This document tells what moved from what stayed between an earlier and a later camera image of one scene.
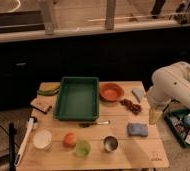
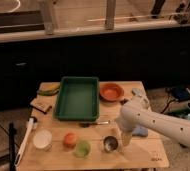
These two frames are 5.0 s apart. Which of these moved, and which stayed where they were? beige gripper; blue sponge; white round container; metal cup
Moved: beige gripper
Stayed: blue sponge; metal cup; white round container
